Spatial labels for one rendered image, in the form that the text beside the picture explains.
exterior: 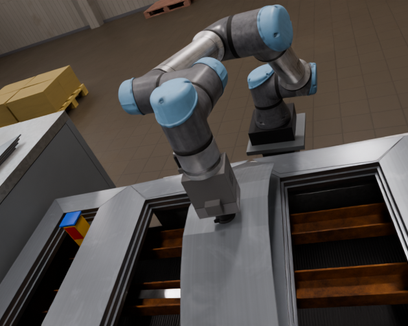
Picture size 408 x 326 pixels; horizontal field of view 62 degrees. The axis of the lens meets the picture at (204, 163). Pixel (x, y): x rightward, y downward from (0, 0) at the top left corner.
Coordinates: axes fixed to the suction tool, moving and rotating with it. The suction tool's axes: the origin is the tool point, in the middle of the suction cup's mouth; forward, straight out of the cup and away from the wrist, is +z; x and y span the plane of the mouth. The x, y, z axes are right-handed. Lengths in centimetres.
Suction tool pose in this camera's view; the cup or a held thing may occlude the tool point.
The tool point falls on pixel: (226, 219)
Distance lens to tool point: 73.1
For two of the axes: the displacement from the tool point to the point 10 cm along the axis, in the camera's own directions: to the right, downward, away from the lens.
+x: 0.9, -6.3, 7.7
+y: 9.4, -2.0, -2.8
